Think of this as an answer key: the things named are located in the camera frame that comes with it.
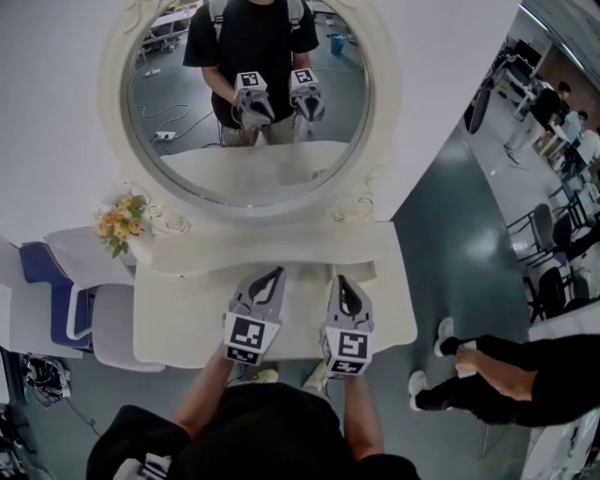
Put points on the cream dressing table drawer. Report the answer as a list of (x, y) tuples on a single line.
[(187, 273)]

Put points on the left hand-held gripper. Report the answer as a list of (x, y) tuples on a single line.
[(248, 335)]

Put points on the round mirror with cream frame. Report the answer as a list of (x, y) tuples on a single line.
[(244, 117)]

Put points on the blue office chair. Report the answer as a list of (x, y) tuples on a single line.
[(51, 281)]

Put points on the person's right shoe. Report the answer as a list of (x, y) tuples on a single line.
[(316, 382)]

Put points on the person's left shoe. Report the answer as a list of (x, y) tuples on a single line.
[(260, 375)]

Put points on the white stool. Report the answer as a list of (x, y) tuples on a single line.
[(117, 328)]

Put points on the person's right forearm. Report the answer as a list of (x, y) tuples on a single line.
[(363, 417)]

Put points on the person's left forearm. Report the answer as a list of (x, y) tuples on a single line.
[(206, 394)]

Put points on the grey metal chair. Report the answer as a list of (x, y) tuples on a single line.
[(539, 229)]

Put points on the black round table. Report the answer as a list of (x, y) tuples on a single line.
[(479, 110)]

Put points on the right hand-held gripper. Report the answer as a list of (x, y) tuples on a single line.
[(349, 351)]

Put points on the person's black shirt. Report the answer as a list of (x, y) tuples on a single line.
[(262, 436)]

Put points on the cream dressing table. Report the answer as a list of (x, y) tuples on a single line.
[(187, 323)]

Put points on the orange flower bouquet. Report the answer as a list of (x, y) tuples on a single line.
[(119, 220)]

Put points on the black office chair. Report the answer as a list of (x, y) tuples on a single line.
[(555, 288)]

